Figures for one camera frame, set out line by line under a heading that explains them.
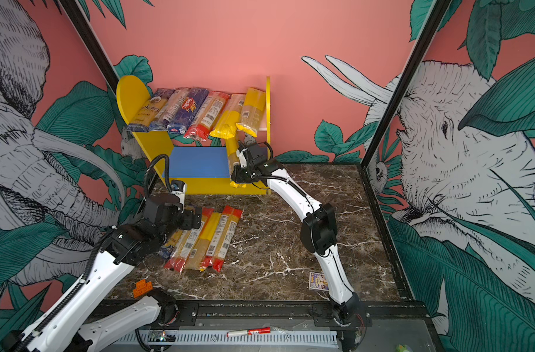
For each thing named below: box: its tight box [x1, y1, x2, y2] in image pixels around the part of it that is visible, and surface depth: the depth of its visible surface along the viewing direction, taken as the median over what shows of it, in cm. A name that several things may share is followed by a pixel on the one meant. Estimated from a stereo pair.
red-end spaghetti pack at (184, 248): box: [164, 207, 214, 273], surface depth 85 cm
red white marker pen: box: [226, 327, 272, 338], surface depth 71 cm
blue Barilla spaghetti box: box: [167, 87, 209, 135], surface depth 78 cm
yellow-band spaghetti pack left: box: [186, 212, 222, 272], surface depth 88 cm
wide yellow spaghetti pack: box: [236, 87, 267, 138], surface depth 78 cm
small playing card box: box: [308, 271, 330, 292], surface depth 81 cm
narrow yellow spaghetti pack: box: [209, 93, 246, 141], surface depth 76 cm
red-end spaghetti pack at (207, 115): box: [183, 91, 231, 142], surface depth 78 cm
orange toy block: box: [132, 279, 154, 299], surface depth 80 cm
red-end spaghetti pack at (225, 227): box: [198, 205, 244, 273], surface depth 90 cm
